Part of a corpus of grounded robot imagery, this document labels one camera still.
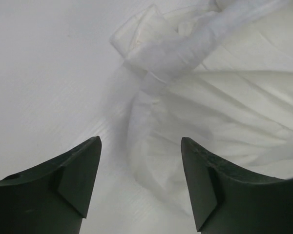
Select white ruffled skirt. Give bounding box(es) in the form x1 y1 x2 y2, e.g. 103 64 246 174
110 0 293 213

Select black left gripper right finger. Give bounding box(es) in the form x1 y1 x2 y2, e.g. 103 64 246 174
181 137 293 234

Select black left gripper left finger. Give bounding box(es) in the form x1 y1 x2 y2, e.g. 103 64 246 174
0 136 102 234

